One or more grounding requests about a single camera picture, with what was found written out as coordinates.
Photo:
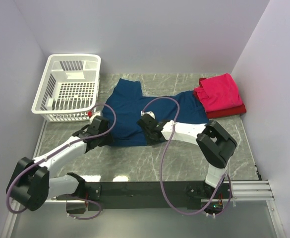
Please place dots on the black base beam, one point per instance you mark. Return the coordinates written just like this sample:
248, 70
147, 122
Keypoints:
192, 195

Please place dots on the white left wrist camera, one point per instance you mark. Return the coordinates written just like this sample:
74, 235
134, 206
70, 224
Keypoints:
93, 113

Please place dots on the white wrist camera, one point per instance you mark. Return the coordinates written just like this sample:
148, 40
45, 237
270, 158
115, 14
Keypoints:
93, 113
149, 113

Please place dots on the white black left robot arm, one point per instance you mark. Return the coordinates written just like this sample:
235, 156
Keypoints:
33, 180

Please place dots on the white plastic basket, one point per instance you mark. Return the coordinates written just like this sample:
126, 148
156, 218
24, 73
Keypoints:
69, 87

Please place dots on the blue t shirt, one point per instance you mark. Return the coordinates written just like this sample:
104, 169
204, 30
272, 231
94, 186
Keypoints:
127, 101

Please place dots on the pink folded t shirt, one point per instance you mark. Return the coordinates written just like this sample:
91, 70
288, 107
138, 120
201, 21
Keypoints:
221, 91

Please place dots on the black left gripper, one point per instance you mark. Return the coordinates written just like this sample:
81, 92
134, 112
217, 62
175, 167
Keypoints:
109, 139

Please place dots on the aluminium rail frame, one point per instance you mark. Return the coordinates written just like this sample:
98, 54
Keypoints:
245, 190

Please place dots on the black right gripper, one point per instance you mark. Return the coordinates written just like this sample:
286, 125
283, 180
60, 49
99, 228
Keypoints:
149, 142

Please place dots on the red folded t shirt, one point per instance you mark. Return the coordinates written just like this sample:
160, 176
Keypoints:
231, 111

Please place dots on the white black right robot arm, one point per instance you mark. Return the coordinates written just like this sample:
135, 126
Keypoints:
215, 143

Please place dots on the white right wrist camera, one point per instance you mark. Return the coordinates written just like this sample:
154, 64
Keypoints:
149, 113

